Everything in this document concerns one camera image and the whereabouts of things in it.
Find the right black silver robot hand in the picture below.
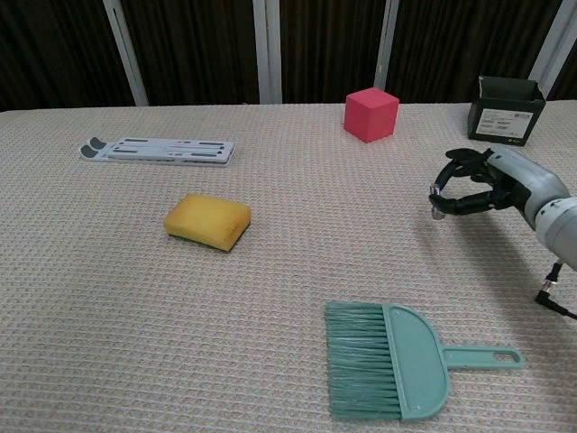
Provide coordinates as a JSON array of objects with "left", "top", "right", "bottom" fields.
[{"left": 427, "top": 144, "right": 570, "bottom": 222}]

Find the small silver bolt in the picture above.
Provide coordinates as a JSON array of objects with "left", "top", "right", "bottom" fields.
[{"left": 428, "top": 182, "right": 447, "bottom": 221}]

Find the teal hand brush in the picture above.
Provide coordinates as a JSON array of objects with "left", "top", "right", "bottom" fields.
[{"left": 324, "top": 299, "right": 527, "bottom": 423}]

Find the black open cardboard box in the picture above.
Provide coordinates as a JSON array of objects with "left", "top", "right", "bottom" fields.
[{"left": 467, "top": 75, "right": 547, "bottom": 148}]

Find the red foam cube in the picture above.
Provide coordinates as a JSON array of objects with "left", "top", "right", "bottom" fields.
[{"left": 343, "top": 87, "right": 400, "bottom": 144}]

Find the yellow sponge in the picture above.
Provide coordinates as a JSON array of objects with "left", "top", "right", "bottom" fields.
[{"left": 162, "top": 192, "right": 252, "bottom": 253}]

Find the dark brown curtain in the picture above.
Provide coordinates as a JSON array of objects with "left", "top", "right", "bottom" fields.
[{"left": 0, "top": 0, "right": 577, "bottom": 112}]

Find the white folded laptop stand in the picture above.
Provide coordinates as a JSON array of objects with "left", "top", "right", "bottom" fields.
[{"left": 79, "top": 136, "right": 237, "bottom": 168}]

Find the beige woven tablecloth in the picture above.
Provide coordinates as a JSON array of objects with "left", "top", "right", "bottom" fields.
[{"left": 0, "top": 102, "right": 577, "bottom": 433}]

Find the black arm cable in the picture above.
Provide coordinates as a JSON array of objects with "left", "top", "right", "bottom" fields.
[{"left": 535, "top": 260, "right": 577, "bottom": 321}]

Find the white frame post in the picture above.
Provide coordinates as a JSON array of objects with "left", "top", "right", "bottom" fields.
[
  {"left": 252, "top": 0, "right": 284, "bottom": 106},
  {"left": 102, "top": 0, "right": 150, "bottom": 108},
  {"left": 372, "top": 0, "right": 401, "bottom": 91},
  {"left": 527, "top": 0, "right": 577, "bottom": 94}
]

